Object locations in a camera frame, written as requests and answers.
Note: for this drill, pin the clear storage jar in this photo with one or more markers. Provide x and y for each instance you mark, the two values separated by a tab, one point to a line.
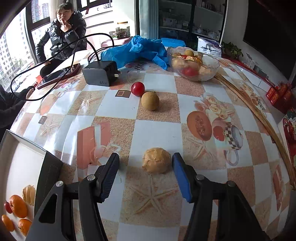
122	31

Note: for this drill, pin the white tray with black rim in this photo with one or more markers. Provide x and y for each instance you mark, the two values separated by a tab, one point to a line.
25	166

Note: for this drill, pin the blue plastic bag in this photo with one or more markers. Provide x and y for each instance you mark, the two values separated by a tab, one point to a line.
138	49

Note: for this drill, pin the grey power adapter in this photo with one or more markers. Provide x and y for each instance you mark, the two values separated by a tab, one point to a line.
97	74

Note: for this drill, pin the red tomato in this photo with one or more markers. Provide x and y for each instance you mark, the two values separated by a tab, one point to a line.
189	72

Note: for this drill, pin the grey-blue curtain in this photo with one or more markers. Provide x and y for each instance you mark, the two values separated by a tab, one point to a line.
148	18

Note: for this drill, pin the printed checkered tablecloth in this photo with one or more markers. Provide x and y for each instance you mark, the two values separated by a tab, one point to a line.
157	129

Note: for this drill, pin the black television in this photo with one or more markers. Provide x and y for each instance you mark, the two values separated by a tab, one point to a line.
270	30

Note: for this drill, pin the red apple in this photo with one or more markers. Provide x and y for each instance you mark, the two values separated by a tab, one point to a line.
137	88

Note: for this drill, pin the clear glass bowl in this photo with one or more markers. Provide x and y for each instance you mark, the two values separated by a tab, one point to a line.
209	69

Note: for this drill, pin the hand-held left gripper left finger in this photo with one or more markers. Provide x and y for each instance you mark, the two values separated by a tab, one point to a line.
108	178

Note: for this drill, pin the small red fruit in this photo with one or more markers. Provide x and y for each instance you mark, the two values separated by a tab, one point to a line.
8	207

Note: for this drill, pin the orange mandarin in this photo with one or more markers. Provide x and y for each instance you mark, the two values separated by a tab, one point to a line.
17	206
24	227
7	223

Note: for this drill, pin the tan wrinkled pastry ball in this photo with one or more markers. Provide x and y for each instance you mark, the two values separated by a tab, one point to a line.
157	161

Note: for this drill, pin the long wooden slat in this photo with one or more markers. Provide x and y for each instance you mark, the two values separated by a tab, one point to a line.
261	115

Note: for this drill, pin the green potted plant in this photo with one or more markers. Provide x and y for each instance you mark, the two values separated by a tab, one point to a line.
231	49

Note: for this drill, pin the window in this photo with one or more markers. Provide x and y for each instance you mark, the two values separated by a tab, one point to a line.
13	46

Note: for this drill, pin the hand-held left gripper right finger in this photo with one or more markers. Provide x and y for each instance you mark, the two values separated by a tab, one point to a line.
182	178

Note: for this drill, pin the peeled mandarin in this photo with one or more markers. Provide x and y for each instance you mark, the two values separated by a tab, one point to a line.
29	194

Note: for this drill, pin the glass display cabinet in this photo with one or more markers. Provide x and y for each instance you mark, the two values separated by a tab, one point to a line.
180	23

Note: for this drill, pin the white low cabinet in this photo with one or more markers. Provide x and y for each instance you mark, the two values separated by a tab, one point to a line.
252	70

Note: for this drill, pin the dark red phone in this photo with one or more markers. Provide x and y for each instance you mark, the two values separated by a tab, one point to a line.
57	75

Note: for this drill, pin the white printed bag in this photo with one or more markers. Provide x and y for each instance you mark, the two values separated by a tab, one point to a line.
209	47

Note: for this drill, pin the brown pear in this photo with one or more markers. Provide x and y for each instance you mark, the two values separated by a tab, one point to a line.
150	101

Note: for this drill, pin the blue plastic container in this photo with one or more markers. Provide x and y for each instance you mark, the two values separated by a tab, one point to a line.
173	42

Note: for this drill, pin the red carton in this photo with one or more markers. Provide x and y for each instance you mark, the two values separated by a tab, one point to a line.
284	86
286	97
272	95

